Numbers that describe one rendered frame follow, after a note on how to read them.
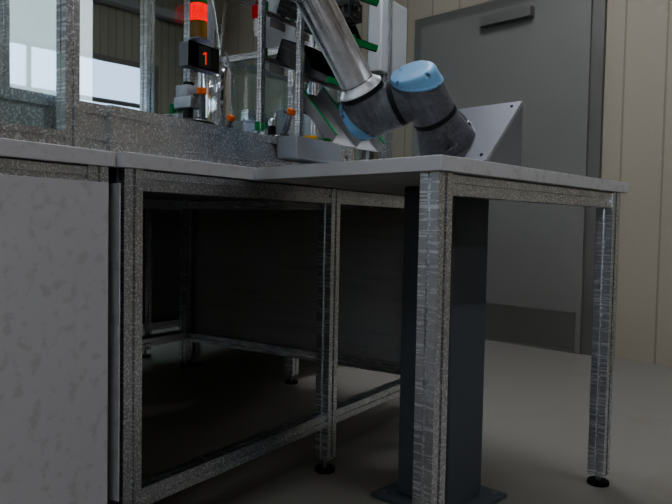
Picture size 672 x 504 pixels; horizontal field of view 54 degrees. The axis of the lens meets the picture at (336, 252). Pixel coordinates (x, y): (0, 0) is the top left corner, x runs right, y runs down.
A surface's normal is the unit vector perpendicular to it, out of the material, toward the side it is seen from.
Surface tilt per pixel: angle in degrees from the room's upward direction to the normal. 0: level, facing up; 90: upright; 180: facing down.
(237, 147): 90
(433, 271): 90
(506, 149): 90
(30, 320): 90
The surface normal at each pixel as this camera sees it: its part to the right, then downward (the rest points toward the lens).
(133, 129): 0.83, 0.04
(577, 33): -0.70, 0.02
